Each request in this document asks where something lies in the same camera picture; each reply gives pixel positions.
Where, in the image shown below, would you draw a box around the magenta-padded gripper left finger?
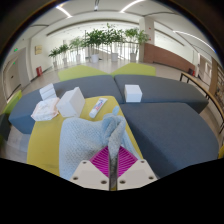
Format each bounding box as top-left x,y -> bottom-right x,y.
69,145 -> 111,192

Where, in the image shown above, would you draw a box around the small white cube box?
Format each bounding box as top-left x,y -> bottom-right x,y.
124,84 -> 143,103

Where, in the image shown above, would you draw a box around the large white box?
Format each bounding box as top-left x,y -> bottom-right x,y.
56,86 -> 86,118

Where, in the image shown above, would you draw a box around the framed wall picture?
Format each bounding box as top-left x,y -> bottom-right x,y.
34,44 -> 44,56

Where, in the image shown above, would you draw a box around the narrow grey ottoman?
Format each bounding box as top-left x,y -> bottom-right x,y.
113,73 -> 210,114

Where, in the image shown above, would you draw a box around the black-framed wooden table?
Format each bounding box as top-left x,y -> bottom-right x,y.
179,71 -> 224,134

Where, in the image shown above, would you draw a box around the clear plastic wipes pack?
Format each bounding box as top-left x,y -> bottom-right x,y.
30,97 -> 61,122

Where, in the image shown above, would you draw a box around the brown wooden counter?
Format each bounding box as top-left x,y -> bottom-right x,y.
143,42 -> 196,74

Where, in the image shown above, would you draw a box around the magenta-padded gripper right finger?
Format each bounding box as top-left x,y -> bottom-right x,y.
116,145 -> 159,192

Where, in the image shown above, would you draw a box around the white stacked tissue packs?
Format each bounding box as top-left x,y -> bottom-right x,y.
39,83 -> 58,102

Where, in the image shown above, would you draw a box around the row of potted plants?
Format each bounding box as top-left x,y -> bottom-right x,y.
48,23 -> 151,68

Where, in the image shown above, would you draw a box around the large grey ottoman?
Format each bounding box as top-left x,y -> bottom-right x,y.
119,102 -> 220,179

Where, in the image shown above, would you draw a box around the white tube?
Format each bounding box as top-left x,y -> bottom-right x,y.
88,97 -> 109,120

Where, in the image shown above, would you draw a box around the light blue towel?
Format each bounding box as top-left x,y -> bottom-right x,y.
58,105 -> 143,182

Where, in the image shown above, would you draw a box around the ceiling light strips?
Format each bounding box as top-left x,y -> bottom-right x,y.
54,0 -> 214,51

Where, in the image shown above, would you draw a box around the red fire extinguisher box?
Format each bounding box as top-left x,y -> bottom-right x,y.
35,65 -> 43,78

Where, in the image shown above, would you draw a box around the dark grey ottoman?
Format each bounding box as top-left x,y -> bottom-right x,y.
0,113 -> 11,141

